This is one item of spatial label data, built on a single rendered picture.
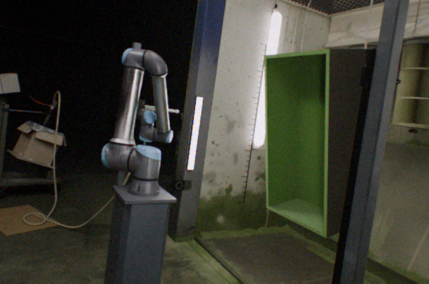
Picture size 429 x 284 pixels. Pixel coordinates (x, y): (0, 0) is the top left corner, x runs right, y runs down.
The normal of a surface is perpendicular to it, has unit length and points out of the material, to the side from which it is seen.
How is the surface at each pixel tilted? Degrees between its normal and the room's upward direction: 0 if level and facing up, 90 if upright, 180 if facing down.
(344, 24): 90
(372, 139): 90
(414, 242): 57
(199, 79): 90
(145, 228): 90
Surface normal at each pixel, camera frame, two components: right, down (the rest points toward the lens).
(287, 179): 0.51, 0.11
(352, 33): -0.86, -0.09
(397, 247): -0.65, -0.61
